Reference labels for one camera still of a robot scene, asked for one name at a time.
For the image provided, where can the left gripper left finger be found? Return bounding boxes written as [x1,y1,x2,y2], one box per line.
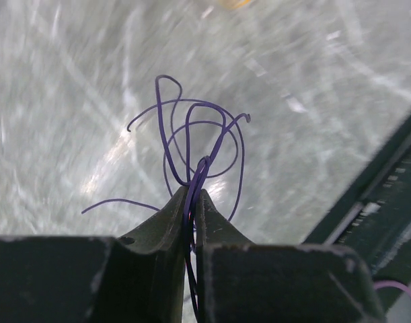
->
[0,188,187,322]

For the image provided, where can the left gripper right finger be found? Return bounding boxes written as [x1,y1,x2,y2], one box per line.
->
[194,191,385,322]

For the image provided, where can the purple wires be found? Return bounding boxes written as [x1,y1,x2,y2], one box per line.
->
[81,74,252,320]

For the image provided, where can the yellow plastic bin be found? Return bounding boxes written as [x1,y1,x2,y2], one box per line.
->
[219,0,251,9]

